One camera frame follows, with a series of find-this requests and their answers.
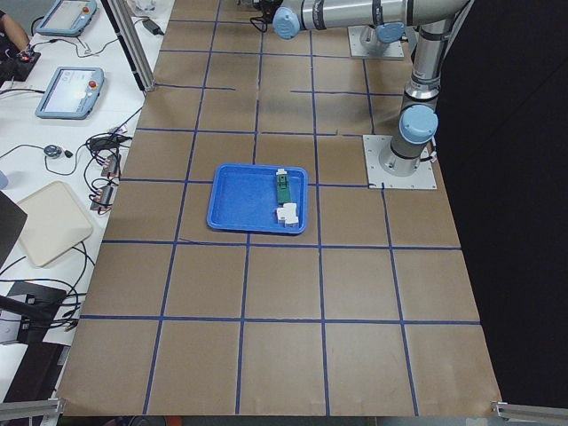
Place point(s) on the green terminal block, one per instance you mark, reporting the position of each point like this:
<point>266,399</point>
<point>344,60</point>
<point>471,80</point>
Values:
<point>282,187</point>

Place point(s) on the far blue teach pendant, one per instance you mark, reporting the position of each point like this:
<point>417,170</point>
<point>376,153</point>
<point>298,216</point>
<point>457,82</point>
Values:
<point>67,18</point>

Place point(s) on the round silver puck device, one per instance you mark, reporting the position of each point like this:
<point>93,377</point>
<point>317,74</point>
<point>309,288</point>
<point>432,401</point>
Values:
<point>52,151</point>

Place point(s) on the white relay module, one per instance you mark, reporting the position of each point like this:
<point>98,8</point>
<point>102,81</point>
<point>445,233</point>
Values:
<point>286,214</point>

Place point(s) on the blue teach pendant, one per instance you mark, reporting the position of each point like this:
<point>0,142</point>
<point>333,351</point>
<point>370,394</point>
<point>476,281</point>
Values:
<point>71,94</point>
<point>67,18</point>

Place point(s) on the black laptop corner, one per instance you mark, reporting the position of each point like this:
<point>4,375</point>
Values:
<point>13,219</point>

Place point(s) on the beige plastic tray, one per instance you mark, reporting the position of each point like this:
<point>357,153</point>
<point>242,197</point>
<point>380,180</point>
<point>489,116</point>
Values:
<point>55,223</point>

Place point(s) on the blue plastic tray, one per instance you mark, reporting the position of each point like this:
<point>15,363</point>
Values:
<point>243,198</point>

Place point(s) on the near blue teach pendant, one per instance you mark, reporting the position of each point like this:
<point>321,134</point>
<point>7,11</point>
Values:
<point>71,94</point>

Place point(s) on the person forearm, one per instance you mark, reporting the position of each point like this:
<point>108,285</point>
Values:
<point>14,31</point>

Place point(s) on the aluminium frame post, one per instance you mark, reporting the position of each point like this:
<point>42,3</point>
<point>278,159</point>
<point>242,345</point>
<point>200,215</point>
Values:
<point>118,14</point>

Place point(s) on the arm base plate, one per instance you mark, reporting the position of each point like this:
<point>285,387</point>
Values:
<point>385,170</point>
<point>391,52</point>

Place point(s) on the black power adapter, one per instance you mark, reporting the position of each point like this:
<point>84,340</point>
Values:
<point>152,27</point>

